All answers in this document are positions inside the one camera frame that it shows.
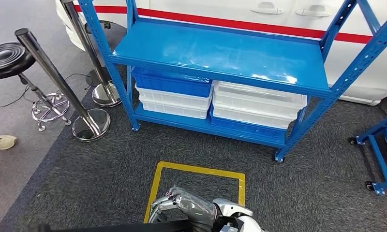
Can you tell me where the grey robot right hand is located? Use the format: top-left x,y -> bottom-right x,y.
148,187 -> 219,232

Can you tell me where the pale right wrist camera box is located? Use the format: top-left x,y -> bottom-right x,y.
219,223 -> 239,232

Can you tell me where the yellow floor tape square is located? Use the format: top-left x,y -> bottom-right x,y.
143,161 -> 246,224

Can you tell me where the black plastic frame part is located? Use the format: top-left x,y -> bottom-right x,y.
27,219 -> 194,232

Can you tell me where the black floor cable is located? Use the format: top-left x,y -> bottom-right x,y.
0,73 -> 95,112

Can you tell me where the person's beige shoe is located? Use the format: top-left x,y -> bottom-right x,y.
0,133 -> 18,151

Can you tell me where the black round stool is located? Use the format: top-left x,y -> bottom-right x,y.
0,42 -> 72,132

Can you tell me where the white car with red stripe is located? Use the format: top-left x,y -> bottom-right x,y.
55,0 -> 387,106

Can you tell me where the blue metal shelf rack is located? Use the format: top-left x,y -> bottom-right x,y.
77,0 -> 387,163

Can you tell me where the blue wheeled metal rack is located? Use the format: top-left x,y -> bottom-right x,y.
348,110 -> 387,196

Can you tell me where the chrome stanchion post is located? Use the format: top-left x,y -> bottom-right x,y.
15,28 -> 111,143
60,0 -> 122,108

